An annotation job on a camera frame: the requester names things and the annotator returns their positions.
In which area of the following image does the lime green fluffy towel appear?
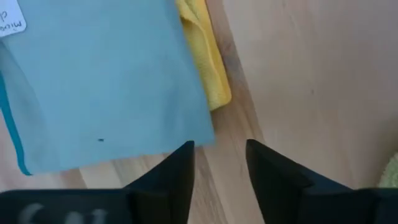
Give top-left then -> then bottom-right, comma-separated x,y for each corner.
377,151 -> 398,189

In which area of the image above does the white towel hang tag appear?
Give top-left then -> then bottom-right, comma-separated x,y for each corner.
0,0 -> 27,39

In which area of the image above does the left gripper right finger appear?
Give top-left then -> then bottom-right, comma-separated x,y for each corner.
245,138 -> 398,224

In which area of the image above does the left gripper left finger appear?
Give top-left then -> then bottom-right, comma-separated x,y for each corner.
0,141 -> 196,224

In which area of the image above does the blue towel with teal edge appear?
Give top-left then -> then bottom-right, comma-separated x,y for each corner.
0,0 -> 216,176

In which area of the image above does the yellow microfiber towel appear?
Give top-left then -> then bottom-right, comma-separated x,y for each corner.
175,0 -> 233,111

